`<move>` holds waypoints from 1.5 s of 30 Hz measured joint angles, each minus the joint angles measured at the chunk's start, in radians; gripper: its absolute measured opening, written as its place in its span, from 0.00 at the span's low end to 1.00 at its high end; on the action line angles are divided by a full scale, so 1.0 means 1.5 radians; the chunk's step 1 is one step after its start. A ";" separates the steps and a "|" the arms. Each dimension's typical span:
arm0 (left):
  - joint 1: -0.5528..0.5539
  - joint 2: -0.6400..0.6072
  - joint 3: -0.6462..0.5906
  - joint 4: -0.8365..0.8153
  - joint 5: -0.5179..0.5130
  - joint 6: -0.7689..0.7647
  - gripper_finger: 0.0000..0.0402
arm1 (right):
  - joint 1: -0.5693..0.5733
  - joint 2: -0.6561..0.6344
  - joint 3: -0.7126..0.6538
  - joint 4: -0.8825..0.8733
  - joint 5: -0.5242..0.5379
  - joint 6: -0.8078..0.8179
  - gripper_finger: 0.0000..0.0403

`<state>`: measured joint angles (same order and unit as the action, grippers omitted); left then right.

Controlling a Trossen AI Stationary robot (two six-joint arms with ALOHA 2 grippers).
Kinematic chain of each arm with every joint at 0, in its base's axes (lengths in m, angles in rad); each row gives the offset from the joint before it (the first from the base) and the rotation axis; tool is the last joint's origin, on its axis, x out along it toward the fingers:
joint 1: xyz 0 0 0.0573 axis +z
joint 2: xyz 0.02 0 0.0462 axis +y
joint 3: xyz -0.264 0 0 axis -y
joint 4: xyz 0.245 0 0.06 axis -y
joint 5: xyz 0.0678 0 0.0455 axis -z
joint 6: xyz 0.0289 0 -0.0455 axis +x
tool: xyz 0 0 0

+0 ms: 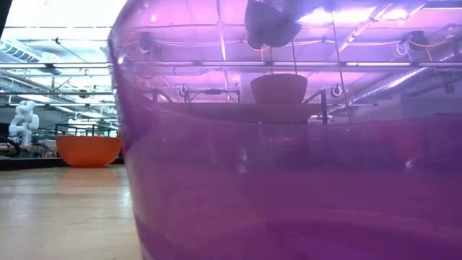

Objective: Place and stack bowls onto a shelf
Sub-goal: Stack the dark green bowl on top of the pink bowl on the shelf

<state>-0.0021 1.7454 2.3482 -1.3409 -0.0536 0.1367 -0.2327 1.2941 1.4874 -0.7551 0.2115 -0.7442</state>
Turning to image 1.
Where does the black table edge rail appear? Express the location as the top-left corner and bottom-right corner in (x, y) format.
(0, 157), (126, 171)

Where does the teal plastic bowl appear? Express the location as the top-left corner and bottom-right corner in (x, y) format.
(244, 0), (302, 48)

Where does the silver ventilation duct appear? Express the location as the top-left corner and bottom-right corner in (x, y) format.
(352, 53), (462, 105)

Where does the orange plastic bowl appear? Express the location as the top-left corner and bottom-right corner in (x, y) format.
(55, 135), (123, 168)

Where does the black looped hose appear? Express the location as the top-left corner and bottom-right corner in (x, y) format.
(0, 135), (22, 159)

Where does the overhead metal crossbar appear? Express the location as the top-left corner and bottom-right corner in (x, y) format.
(0, 61), (462, 70)

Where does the translucent purple plastic bowl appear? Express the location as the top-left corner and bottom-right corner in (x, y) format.
(107, 0), (462, 260)

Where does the black metal background rack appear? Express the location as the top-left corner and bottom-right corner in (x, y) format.
(54, 123), (120, 138)

